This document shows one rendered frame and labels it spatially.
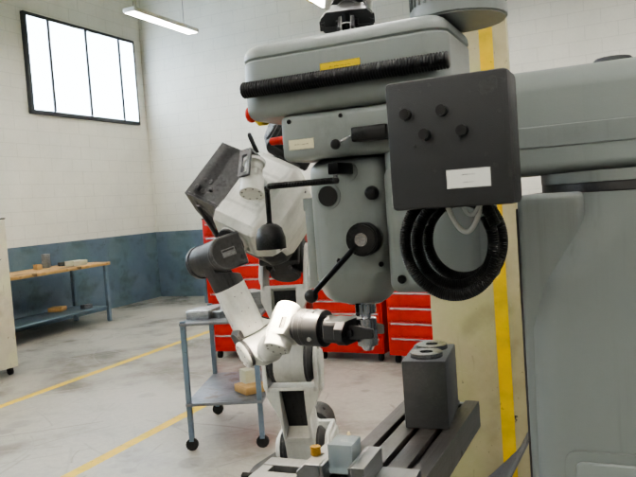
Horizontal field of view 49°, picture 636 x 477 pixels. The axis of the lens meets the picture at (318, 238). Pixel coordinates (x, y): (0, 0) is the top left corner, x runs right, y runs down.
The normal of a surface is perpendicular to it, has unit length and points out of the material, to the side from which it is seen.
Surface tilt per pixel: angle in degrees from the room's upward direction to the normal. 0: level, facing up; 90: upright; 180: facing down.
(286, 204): 86
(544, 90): 85
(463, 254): 90
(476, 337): 90
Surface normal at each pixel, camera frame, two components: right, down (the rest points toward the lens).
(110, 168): 0.91, -0.04
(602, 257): -0.47, 0.04
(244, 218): -0.18, -0.47
